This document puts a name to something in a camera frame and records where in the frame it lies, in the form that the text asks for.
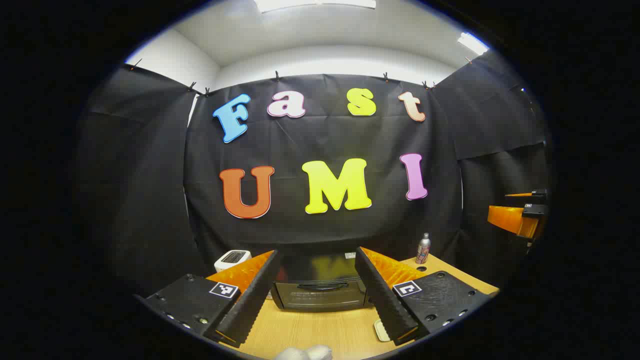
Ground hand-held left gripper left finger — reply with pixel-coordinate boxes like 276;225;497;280
135;249;280;349

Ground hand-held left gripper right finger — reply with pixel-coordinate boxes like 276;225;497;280
354;246;501;347

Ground black electric oven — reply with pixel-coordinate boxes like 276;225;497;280
270;252;375;313

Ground white toaster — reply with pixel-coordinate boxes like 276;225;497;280
214;249;252;273

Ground silver spray bottle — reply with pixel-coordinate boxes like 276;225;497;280
415;232;431;265

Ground ceiling light panel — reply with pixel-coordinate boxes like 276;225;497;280
254;0;377;13
457;32;489;56

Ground black backdrop cloth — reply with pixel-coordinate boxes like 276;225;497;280
75;50;551;301

